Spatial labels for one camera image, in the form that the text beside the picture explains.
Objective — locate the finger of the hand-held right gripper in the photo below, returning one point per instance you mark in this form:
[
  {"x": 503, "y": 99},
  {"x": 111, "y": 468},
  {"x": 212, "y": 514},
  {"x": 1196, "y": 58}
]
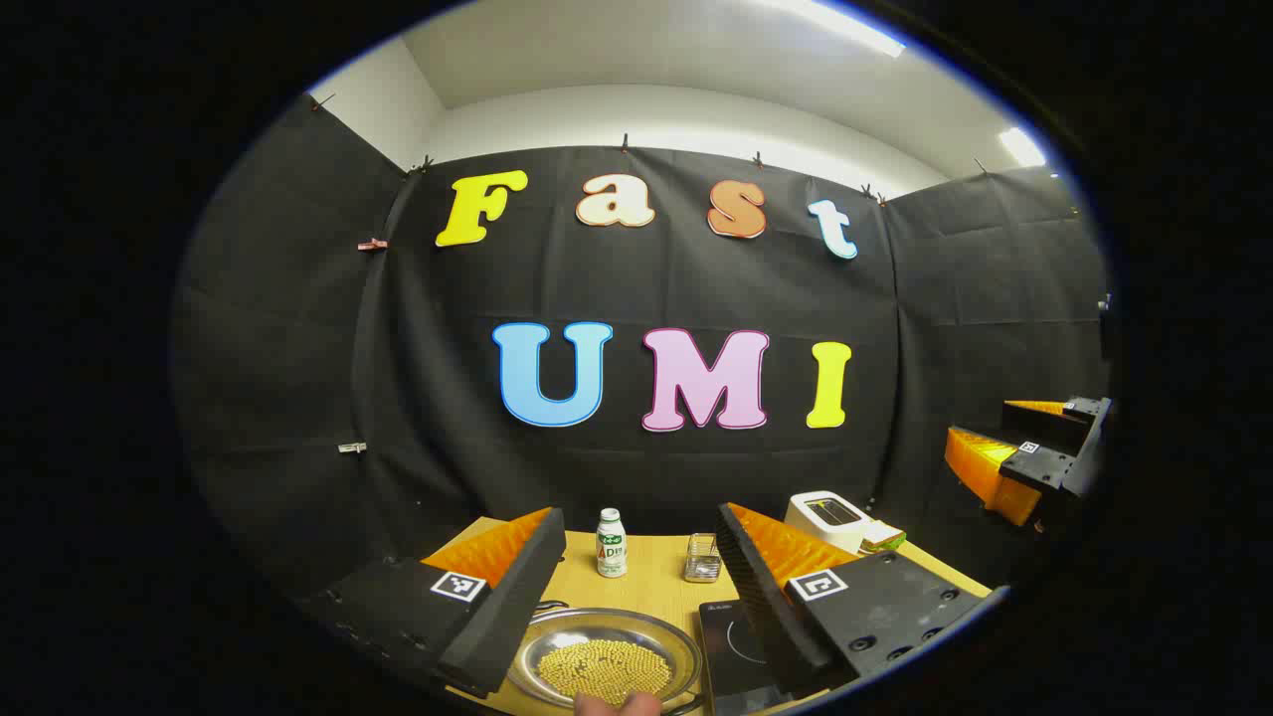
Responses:
[
  {"x": 985, "y": 467},
  {"x": 1054, "y": 423}
]

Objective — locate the white drink bottle green label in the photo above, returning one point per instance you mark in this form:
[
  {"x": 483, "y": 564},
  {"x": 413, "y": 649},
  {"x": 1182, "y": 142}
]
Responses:
[{"x": 612, "y": 547}]

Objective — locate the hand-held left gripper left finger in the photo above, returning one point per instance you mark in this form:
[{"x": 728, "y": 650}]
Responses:
[{"x": 512, "y": 607}]

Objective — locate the row of dark cloth clips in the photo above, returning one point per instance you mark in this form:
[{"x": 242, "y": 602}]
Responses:
[{"x": 625, "y": 143}]

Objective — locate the heap of yellow beans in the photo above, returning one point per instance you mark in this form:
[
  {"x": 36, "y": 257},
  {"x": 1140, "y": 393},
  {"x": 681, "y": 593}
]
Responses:
[{"x": 602, "y": 668}]

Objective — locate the white toaster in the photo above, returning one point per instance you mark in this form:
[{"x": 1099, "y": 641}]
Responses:
[{"x": 825, "y": 512}]

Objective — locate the sandwich with lettuce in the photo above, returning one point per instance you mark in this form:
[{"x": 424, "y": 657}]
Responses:
[{"x": 883, "y": 539}]

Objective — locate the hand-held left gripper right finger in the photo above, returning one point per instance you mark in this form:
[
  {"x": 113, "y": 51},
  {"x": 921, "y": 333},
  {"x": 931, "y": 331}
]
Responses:
[{"x": 761, "y": 597}]

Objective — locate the black induction cooktop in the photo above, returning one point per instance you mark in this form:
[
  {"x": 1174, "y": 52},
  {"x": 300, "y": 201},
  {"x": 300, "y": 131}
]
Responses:
[{"x": 731, "y": 646}]

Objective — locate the small ceiling light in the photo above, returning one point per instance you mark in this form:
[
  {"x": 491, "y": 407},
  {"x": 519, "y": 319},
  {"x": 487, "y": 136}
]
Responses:
[{"x": 1022, "y": 147}]

